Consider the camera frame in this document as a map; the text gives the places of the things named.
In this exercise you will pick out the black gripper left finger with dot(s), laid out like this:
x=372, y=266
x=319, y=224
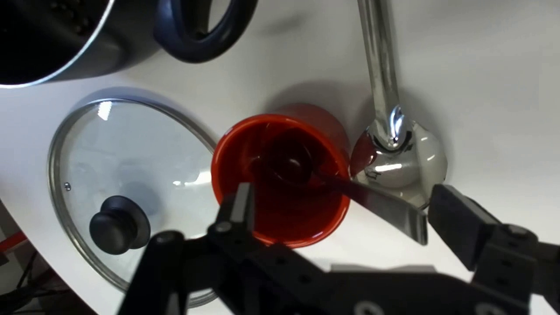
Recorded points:
x=242, y=203

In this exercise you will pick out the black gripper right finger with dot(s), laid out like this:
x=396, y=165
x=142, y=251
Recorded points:
x=461, y=221

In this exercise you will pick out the small metal spoon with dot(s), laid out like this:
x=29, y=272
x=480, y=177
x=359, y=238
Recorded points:
x=391, y=210

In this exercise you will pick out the red plastic cup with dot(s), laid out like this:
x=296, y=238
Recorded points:
x=291, y=228

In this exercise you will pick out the glass lid with black knob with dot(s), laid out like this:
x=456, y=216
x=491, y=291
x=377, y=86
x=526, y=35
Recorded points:
x=120, y=223

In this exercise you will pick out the steel ladle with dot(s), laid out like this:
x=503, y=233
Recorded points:
x=379, y=58

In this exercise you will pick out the black cooking pot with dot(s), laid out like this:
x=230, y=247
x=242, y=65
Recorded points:
x=36, y=35

